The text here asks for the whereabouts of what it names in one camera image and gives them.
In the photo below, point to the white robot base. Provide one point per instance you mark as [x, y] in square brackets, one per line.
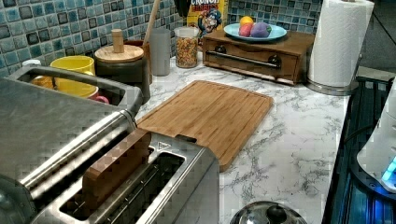
[373, 151]

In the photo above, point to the stainless steel toaster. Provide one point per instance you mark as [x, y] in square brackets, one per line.
[179, 184]

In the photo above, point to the bamboo cutting board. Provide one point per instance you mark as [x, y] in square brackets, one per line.
[217, 116]

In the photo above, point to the glass jar of cereal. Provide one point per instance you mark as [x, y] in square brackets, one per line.
[186, 46]

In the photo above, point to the grey plastic cup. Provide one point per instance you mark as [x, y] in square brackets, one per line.
[160, 43]

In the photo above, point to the light blue plate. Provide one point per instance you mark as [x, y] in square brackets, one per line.
[276, 33]

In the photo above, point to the black canister with wooden lid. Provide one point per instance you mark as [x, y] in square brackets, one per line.
[123, 63]

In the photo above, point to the red toy fruit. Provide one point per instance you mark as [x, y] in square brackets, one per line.
[245, 29]

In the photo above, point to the yellow cereal box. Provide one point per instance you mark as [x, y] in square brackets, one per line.
[207, 15]

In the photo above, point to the wooden toy oven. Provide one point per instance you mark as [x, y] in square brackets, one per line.
[284, 60]

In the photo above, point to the purple toy vegetable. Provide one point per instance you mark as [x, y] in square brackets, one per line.
[260, 29]

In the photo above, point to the pink mug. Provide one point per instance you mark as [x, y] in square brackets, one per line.
[97, 97]

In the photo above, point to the brown toast slice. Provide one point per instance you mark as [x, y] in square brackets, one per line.
[104, 176]

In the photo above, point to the yellow toy fruit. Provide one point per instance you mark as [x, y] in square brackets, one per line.
[246, 20]

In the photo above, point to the yellow mug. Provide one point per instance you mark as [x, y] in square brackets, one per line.
[73, 83]

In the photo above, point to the metal paper towel holder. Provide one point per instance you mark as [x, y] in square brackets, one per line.
[337, 91]

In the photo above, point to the white paper towel roll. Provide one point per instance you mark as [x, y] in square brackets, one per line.
[342, 26]

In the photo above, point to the wooden utensil handle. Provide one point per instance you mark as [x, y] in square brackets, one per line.
[151, 20]

